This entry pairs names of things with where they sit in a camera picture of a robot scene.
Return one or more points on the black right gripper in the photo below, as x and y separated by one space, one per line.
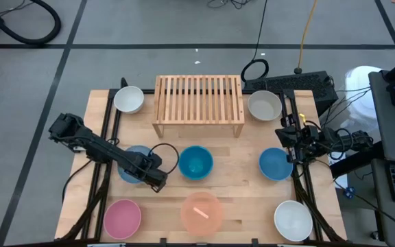
295 139

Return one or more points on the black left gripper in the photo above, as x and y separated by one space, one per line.
147 169

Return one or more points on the light blue bowl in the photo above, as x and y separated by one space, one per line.
126 174

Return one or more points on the teal bowl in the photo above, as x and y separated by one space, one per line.
195 163

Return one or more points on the beige bowl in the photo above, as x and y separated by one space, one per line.
264 105

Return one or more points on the pink bowl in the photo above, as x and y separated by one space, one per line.
122 219

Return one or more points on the translucent orange bowl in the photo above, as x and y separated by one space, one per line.
201 214

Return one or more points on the white bowl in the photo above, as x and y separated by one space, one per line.
293 221
129 99

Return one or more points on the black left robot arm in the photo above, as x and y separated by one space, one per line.
94 145

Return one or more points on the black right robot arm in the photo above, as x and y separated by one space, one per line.
348 140

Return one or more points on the slatted bamboo shelf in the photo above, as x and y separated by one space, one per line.
197 121

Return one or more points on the black desk crossbar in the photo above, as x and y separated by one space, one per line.
355 163

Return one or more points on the small blue connector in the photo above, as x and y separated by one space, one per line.
349 192

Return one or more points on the black desk caster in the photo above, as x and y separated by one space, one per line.
375 235

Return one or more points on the black aluminium table frame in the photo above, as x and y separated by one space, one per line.
135 91

